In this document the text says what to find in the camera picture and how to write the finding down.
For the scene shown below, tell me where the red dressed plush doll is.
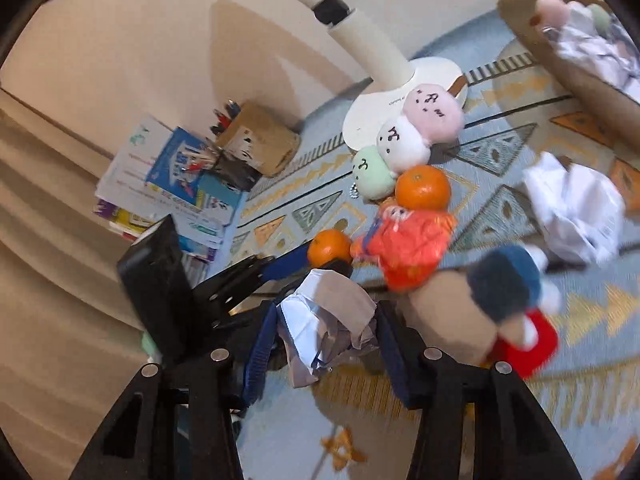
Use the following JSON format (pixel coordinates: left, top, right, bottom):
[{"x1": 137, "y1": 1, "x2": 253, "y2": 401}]
[{"x1": 350, "y1": 199, "x2": 458, "y2": 291}]

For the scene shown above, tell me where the white desk lamp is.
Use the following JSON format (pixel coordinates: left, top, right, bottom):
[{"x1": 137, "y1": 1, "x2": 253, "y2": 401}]
[{"x1": 235, "y1": 0, "x2": 471, "y2": 153}]

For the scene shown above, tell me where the blue patterned table mat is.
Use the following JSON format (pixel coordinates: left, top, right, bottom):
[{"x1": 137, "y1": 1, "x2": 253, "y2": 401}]
[{"x1": 220, "y1": 10, "x2": 640, "y2": 480}]

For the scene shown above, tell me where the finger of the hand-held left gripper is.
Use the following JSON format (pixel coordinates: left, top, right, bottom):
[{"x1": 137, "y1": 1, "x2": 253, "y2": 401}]
[
  {"x1": 192, "y1": 245, "x2": 316, "y2": 311},
  {"x1": 210, "y1": 259, "x2": 353, "y2": 351}
]

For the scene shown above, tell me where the blue cover workbook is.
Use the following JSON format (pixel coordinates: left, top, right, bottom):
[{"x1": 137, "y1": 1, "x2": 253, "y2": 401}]
[{"x1": 145, "y1": 127, "x2": 246, "y2": 251}]

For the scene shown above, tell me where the orange mandarin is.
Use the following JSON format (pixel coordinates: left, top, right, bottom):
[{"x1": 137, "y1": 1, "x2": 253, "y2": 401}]
[
  {"x1": 306, "y1": 229, "x2": 353, "y2": 268},
  {"x1": 395, "y1": 165, "x2": 452, "y2": 212}
]

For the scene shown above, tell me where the brown plastic basket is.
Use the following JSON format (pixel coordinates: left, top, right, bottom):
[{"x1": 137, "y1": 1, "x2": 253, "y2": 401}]
[{"x1": 497, "y1": 0, "x2": 640, "y2": 148}]

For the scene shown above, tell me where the small dango plush with faces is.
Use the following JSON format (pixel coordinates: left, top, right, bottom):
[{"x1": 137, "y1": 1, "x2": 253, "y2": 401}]
[{"x1": 351, "y1": 82, "x2": 465, "y2": 201}]

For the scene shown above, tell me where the blue haired plush doll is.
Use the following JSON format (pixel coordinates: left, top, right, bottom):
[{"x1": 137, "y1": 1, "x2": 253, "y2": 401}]
[{"x1": 407, "y1": 245, "x2": 561, "y2": 381}]

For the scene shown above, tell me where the bundle of red black pens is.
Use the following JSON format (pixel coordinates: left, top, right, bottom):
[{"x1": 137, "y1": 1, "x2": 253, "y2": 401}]
[{"x1": 210, "y1": 100, "x2": 243, "y2": 136}]

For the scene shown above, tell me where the large pastel dango plush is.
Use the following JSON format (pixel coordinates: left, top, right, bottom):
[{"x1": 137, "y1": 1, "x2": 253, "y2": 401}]
[{"x1": 534, "y1": 0, "x2": 613, "y2": 41}]

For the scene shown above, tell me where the bamboo pen holder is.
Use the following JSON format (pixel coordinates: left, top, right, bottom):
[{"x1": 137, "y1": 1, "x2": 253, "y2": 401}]
[{"x1": 220, "y1": 102, "x2": 302, "y2": 178}]

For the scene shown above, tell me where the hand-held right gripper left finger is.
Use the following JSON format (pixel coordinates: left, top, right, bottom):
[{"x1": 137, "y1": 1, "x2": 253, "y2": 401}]
[{"x1": 70, "y1": 305, "x2": 281, "y2": 480}]

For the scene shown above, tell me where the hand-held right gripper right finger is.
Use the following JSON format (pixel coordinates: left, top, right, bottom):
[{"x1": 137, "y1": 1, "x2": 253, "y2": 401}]
[{"x1": 375, "y1": 301, "x2": 583, "y2": 480}]

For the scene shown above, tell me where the row of books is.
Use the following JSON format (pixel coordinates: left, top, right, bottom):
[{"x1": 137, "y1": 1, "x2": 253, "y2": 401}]
[{"x1": 92, "y1": 116, "x2": 241, "y2": 266}]

